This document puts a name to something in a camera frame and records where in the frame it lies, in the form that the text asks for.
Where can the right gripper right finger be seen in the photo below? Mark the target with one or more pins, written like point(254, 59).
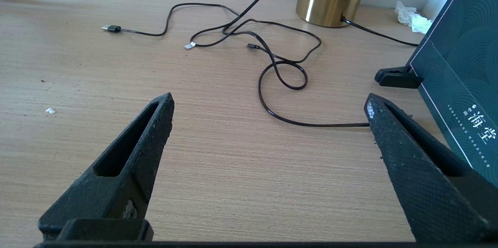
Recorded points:
point(432, 182)

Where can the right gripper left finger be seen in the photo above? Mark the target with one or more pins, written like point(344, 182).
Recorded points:
point(116, 178)

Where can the small white crumb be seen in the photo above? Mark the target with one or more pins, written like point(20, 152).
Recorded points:
point(50, 110)

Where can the black clip stand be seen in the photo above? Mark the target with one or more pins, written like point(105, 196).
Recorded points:
point(398, 77)

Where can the crumpled white tissue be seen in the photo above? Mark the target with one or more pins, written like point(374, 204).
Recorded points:
point(412, 16)

